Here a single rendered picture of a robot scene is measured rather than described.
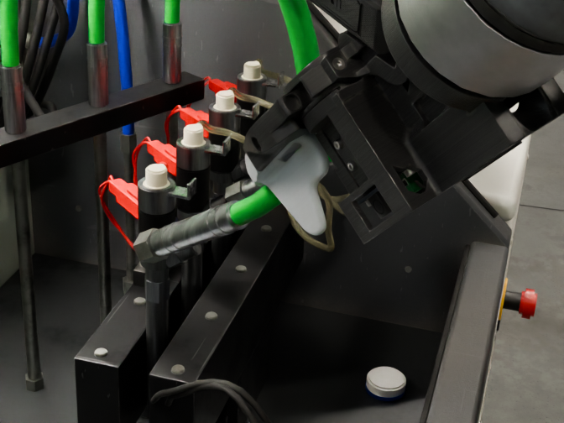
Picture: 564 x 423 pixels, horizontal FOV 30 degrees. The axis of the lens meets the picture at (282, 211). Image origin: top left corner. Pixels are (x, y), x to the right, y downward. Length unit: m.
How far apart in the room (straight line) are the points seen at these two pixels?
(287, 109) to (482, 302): 0.54
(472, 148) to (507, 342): 2.24
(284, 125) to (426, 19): 0.13
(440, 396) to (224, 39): 0.43
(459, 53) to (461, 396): 0.52
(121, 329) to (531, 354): 1.87
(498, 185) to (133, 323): 0.45
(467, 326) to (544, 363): 1.67
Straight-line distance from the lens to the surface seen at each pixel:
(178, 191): 0.78
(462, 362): 0.91
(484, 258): 1.06
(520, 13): 0.36
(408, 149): 0.46
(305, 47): 0.55
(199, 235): 0.64
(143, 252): 0.69
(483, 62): 0.39
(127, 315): 0.88
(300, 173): 0.53
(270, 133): 0.50
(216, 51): 1.08
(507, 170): 1.18
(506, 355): 2.62
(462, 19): 0.38
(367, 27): 0.45
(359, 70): 0.47
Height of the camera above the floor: 1.47
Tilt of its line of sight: 28 degrees down
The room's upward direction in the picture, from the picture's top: 3 degrees clockwise
